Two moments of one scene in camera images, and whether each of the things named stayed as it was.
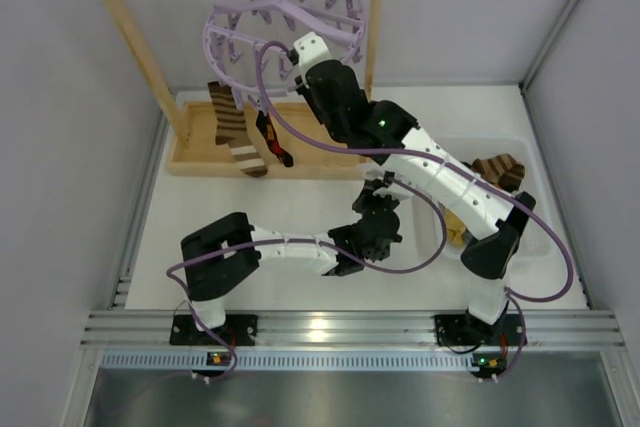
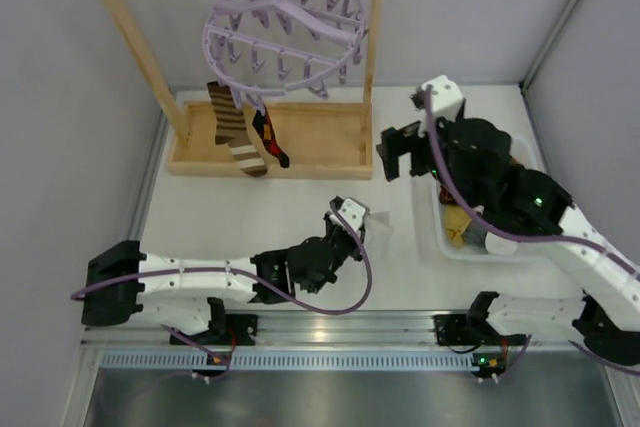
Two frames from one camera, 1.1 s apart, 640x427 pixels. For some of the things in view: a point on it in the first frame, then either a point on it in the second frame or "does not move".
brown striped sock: x=232 y=129 does not move
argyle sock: x=266 y=129 does not move
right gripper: x=310 y=98 to x=417 y=148
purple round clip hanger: x=252 y=25 does not move
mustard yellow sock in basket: x=455 y=228 does not move
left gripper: x=372 y=202 to x=345 y=236
